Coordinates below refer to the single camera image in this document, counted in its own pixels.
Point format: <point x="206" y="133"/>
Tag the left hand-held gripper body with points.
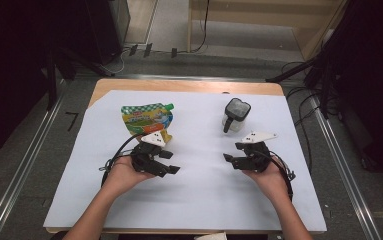
<point x="145" y="158"/>

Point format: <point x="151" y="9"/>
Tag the white paper sheet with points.
<point x="195" y="193"/>

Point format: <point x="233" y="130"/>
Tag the black tripod stand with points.
<point x="289" y="71"/>

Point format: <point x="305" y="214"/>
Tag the person's right hand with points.
<point x="274" y="181"/>

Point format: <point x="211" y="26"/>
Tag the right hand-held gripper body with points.
<point x="255" y="156"/>

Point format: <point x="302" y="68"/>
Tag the light wooden frame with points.
<point x="245" y="16"/>

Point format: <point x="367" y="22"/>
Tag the dark curtain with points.
<point x="372" y="83"/>
<point x="5" y="66"/>

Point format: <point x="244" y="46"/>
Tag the black cabinet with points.
<point x="105" y="30"/>

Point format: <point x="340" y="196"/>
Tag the black upright stand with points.
<point x="51" y="86"/>

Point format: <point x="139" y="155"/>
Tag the black floor bracket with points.
<point x="133" y="50"/>
<point x="148" y="50"/>
<point x="174" y="52"/>

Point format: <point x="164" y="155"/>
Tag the yellow spouted pouch green cap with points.
<point x="142" y="118"/>

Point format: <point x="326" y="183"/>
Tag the long metal floor rail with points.
<point x="22" y="173"/>
<point x="342" y="170"/>

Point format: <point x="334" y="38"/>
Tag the clear container with black lid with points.
<point x="237" y="111"/>

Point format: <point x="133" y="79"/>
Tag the person's left hand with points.
<point x="122" y="176"/>

